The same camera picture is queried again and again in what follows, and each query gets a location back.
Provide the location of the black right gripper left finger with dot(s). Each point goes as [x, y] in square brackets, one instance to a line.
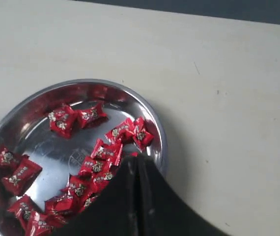
[114, 212]

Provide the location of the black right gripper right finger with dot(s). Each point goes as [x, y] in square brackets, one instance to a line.
[164, 213]

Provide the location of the stainless steel plate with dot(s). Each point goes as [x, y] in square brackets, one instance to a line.
[25, 130]

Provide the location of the red wrapped candy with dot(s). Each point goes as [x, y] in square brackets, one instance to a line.
[62, 120]
[88, 116]
[22, 178]
[39, 224]
[142, 138]

